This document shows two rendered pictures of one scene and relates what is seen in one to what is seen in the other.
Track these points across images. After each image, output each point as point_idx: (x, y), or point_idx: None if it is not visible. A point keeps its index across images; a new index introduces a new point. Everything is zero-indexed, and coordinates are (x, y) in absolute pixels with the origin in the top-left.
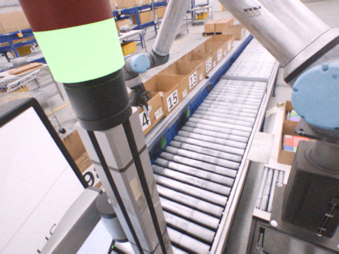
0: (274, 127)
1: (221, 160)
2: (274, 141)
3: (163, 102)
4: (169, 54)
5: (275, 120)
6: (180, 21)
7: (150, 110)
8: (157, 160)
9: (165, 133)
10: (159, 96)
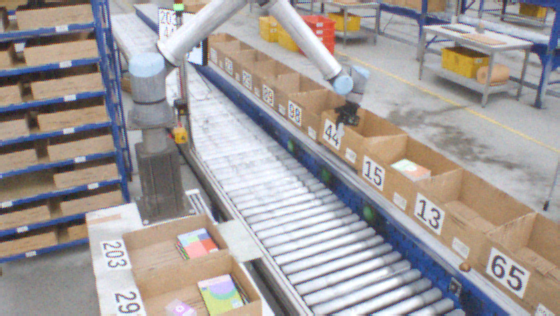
0: (248, 275)
1: (260, 206)
2: (229, 253)
3: (360, 153)
4: (333, 84)
5: (257, 290)
6: (297, 44)
7: (340, 134)
8: (314, 177)
9: (342, 184)
10: (361, 142)
